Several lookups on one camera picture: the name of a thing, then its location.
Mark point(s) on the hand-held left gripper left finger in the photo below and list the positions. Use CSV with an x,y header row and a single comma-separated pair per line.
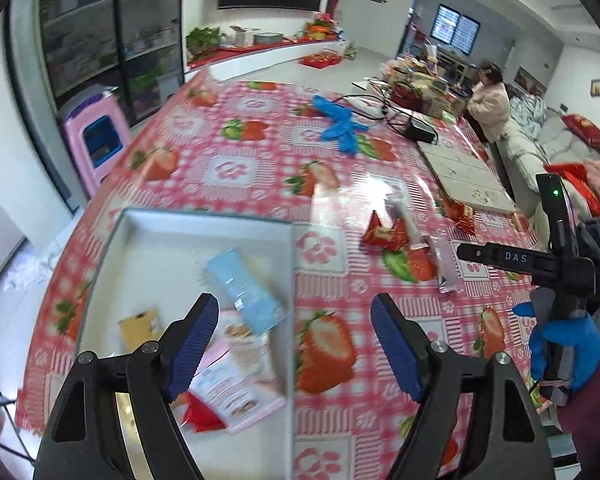
x,y
192,345

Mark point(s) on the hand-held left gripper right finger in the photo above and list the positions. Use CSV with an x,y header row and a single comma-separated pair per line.
x,y
395,345

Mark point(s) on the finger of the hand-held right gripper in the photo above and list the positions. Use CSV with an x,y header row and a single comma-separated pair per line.
x,y
495,256

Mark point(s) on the yellow snack packet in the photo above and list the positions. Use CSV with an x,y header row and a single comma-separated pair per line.
x,y
140,327

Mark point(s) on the pink white nougat snack packet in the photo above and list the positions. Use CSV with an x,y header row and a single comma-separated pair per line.
x,y
240,395

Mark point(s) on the shiny red snack packet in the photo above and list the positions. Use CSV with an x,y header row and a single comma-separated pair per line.
x,y
202,414

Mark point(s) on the light blue snack packet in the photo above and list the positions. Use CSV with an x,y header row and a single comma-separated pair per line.
x,y
245,290

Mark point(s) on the grey white tray box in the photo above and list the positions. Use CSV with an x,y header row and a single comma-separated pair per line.
x,y
170,260

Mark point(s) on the person's right forearm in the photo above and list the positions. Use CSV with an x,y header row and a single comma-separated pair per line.
x,y
595,420

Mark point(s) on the person's right hand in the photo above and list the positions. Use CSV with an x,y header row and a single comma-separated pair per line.
x,y
575,345

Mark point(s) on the red gold snack packet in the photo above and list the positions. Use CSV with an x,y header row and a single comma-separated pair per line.
x,y
385,235
460,216

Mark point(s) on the folded white mat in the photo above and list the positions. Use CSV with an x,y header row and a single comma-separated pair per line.
x,y
465,180

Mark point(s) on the red cloth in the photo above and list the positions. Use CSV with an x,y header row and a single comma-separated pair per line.
x,y
577,185

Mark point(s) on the grey brown snack packet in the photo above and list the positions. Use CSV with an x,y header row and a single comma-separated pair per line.
x,y
401,220

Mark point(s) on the grey sofa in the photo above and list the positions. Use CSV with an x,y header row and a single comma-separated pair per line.
x,y
520,155

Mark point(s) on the red embroidered cushion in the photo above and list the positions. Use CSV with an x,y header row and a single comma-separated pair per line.
x,y
587,129

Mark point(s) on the black power adapter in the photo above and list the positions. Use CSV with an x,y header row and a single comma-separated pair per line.
x,y
420,130

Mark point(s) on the grey patterned blanket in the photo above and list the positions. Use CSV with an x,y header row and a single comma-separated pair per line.
x,y
527,112

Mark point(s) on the pile of assorted goods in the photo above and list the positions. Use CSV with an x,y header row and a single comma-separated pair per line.
x,y
430,85

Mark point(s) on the strawberry print tablecloth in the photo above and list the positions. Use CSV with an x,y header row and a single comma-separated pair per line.
x,y
330,170

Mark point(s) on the blue rubber glove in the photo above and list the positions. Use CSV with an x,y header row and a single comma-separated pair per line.
x,y
345,132
330,107

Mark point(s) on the dark framed window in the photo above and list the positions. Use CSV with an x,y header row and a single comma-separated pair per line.
x,y
455,30

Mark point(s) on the pink plastic stool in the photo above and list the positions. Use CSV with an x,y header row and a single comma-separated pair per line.
x,y
75,140

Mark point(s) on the red gift tray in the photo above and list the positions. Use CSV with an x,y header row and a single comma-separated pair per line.
x,y
321,59

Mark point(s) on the potted red flowers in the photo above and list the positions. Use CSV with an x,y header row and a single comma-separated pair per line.
x,y
322,25

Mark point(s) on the white television console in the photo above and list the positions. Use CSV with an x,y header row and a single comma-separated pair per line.
x,y
260,60

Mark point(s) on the green potted plant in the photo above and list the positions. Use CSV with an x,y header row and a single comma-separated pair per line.
x,y
205,39

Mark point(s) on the open white cardboard box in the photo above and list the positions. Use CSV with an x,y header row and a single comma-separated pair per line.
x,y
241,36

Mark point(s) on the teal box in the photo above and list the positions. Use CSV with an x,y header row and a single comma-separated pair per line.
x,y
268,38

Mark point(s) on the glass door cabinet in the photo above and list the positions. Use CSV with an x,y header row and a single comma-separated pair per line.
x,y
95,20

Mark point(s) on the small picture frame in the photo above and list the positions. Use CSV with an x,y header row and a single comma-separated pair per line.
x,y
597,87

